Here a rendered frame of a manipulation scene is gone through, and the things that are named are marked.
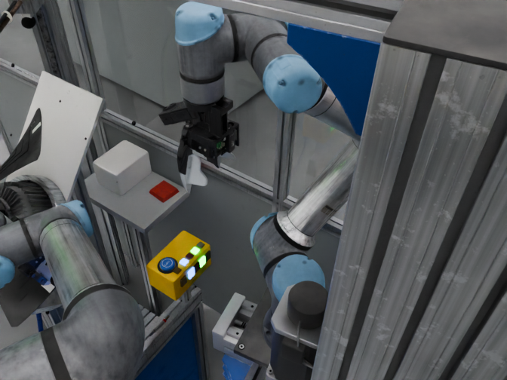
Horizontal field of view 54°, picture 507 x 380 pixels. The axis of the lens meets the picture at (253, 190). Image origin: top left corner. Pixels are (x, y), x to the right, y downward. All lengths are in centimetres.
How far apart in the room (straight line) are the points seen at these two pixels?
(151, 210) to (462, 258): 152
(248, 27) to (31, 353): 54
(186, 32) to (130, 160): 113
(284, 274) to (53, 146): 82
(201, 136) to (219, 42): 18
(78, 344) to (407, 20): 45
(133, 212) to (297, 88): 122
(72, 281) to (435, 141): 53
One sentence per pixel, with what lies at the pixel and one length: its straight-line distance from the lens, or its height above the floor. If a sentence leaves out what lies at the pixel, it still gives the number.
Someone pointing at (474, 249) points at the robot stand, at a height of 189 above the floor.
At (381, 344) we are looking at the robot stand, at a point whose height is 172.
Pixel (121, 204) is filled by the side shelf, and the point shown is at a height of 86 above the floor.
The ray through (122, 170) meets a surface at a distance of 185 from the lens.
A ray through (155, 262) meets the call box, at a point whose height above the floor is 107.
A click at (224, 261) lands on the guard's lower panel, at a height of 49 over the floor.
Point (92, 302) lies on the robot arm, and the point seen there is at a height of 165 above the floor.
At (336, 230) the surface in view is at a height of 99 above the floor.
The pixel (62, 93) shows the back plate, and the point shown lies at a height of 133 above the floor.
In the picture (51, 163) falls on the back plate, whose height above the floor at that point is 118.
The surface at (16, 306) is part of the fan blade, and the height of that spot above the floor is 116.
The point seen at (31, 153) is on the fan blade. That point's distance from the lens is 127.
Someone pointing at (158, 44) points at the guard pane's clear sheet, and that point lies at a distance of 166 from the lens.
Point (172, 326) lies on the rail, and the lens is 157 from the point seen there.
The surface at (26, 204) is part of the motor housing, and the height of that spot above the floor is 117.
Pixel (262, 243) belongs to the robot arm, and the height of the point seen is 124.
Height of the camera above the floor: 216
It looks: 44 degrees down
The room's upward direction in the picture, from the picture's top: 1 degrees clockwise
